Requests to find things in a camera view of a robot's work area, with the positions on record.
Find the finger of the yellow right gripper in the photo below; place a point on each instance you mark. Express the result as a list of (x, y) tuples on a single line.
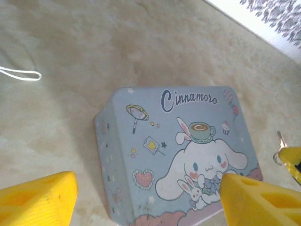
[(291, 155)]

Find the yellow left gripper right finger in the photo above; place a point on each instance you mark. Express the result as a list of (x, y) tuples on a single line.
[(258, 204)]

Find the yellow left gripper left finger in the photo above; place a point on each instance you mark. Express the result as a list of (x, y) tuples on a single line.
[(35, 202)]

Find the blue cartoon dog tin box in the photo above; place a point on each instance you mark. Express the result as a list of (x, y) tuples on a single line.
[(164, 141)]

